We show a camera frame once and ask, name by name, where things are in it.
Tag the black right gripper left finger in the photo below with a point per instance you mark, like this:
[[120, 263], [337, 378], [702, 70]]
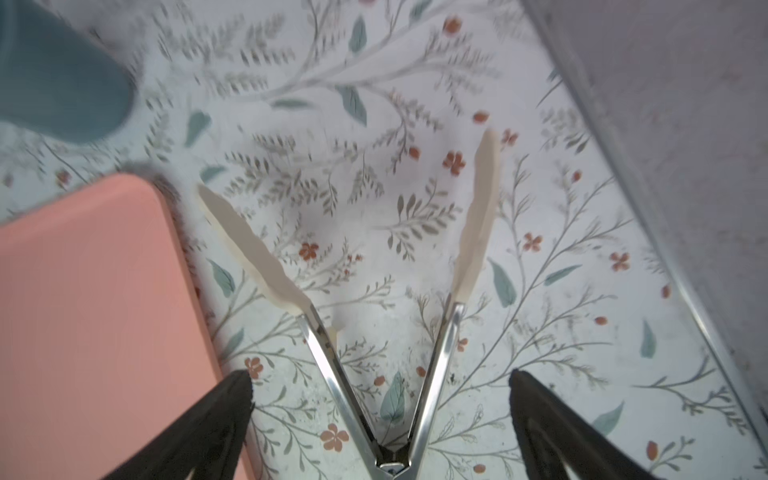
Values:
[[203, 443]]

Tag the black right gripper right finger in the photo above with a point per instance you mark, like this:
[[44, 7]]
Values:
[[553, 439]]

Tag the steel tongs with cream tips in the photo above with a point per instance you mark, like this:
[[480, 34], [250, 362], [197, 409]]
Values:
[[272, 281]]

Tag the pink plastic tray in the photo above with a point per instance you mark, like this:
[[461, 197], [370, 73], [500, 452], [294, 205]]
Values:
[[103, 344]]

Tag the teal ceramic cup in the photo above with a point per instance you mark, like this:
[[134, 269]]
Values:
[[56, 82]]

